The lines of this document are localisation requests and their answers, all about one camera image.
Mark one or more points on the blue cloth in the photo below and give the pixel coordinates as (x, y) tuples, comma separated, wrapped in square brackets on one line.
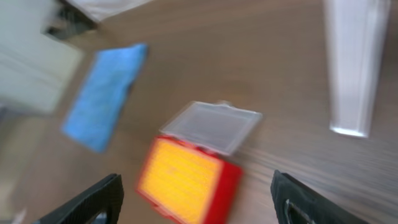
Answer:
[(104, 96)]

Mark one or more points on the white and blue stand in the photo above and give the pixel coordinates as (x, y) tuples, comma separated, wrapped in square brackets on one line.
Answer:
[(354, 62)]

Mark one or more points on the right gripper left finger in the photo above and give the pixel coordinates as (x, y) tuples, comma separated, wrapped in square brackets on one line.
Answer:
[(96, 202)]

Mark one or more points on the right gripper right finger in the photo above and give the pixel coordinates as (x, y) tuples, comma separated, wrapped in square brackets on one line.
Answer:
[(298, 199)]

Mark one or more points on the red and yellow tip box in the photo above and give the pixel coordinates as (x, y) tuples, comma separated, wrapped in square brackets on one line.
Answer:
[(183, 177)]

